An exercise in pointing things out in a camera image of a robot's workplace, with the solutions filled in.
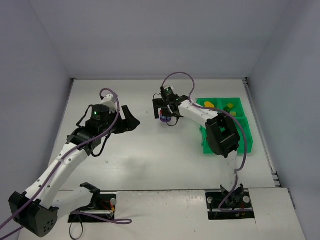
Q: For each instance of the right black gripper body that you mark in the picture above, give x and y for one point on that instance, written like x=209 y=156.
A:
x=162 y=103

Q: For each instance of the purple lotus lego piece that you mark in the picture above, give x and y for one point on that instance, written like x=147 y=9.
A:
x=165 y=119

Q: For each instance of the orange yellow curved lego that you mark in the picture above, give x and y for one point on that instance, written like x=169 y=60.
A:
x=209 y=104

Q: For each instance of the dark green curved lego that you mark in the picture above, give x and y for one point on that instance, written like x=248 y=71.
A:
x=227 y=109

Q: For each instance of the lime square lego brick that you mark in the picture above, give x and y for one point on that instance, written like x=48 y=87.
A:
x=230 y=105

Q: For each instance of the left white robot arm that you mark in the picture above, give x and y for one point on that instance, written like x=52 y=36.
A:
x=38 y=209

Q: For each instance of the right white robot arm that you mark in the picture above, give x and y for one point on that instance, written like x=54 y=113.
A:
x=221 y=131

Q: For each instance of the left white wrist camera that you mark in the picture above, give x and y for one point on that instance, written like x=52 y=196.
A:
x=111 y=102

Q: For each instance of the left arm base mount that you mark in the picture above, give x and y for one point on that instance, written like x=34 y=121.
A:
x=100 y=206

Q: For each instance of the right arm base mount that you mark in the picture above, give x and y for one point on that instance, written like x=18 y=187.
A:
x=238 y=206

